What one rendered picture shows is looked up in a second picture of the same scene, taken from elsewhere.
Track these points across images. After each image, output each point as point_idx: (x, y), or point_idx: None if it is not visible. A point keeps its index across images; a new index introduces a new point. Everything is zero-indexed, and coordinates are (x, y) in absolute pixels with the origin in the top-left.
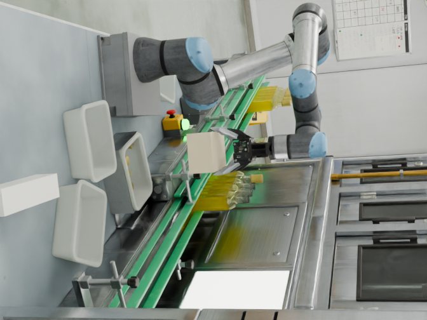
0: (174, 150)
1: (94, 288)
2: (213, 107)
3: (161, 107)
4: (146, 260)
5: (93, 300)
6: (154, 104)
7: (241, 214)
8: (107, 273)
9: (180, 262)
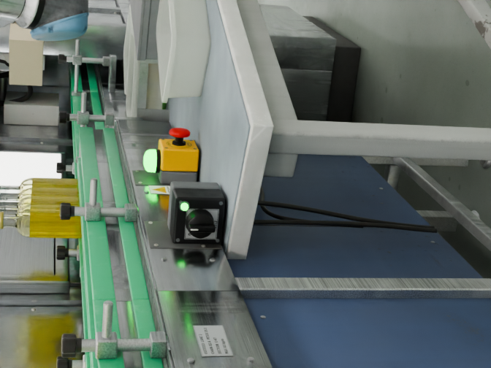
0: (138, 147)
1: (122, 99)
2: (145, 247)
3: (137, 48)
4: (93, 122)
5: (114, 95)
6: (136, 29)
7: (26, 266)
8: (120, 106)
9: (71, 165)
